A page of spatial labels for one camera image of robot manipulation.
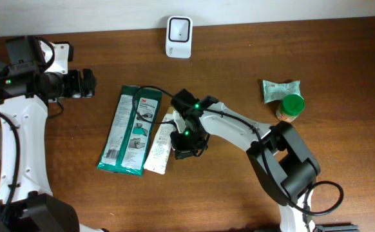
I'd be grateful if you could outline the white tube gold cap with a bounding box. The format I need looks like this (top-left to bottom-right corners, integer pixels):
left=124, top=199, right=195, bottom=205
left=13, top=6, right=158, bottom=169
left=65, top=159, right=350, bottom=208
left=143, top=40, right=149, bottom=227
left=144, top=123, right=175, bottom=175

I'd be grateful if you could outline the green glove package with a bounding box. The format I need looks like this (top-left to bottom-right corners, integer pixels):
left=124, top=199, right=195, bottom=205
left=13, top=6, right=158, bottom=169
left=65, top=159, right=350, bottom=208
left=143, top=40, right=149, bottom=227
left=97, top=85, right=162, bottom=176

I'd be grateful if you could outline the teal snack packet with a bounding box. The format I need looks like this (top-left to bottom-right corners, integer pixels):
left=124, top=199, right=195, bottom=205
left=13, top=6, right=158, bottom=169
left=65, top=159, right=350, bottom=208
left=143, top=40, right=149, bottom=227
left=262, top=80, right=301, bottom=103

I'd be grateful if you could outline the green lid jar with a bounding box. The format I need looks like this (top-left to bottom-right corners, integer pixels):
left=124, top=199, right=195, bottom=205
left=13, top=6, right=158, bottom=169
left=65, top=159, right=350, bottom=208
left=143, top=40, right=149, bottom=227
left=276, top=94, right=305, bottom=122

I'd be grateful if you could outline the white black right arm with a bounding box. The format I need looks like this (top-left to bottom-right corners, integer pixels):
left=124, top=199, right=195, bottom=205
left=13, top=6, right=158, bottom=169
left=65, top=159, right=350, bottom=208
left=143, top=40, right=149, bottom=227
left=171, top=90, right=320, bottom=231

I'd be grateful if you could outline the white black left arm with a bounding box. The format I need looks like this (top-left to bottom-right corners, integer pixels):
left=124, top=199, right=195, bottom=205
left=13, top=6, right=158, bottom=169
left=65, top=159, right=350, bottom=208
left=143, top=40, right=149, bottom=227
left=0, top=35, right=97, bottom=231

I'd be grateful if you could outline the white barcode scanner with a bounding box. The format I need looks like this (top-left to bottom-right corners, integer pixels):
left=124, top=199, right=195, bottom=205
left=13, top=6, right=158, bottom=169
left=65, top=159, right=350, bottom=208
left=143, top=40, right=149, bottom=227
left=165, top=15, right=193, bottom=59

